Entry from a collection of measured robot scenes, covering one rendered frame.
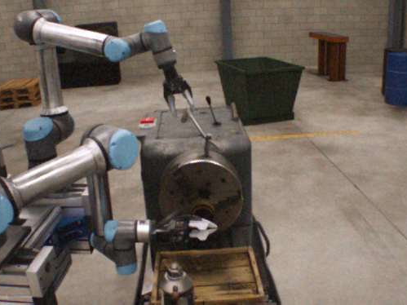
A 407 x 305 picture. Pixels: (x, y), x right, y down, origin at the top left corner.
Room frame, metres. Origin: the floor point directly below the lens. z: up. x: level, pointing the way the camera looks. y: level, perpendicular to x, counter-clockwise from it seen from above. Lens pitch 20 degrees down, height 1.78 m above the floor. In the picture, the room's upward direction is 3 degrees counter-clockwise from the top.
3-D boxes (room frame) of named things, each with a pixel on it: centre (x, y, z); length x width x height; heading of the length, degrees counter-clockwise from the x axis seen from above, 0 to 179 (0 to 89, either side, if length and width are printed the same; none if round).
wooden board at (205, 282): (1.20, 0.01, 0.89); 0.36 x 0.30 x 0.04; 91
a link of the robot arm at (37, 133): (1.51, 0.62, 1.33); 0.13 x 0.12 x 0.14; 168
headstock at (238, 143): (1.86, 0.04, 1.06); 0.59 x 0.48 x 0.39; 1
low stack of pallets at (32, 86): (8.72, 3.83, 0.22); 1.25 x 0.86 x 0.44; 7
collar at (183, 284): (0.86, 0.08, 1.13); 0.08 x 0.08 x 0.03
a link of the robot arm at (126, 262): (1.21, 0.29, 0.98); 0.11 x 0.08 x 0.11; 43
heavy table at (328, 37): (9.96, -3.11, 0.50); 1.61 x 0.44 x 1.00; 4
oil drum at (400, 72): (6.99, -3.60, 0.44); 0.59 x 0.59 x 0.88
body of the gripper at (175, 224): (1.19, 0.12, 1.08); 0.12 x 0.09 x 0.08; 90
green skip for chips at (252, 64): (6.47, -0.90, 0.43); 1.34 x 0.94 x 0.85; 16
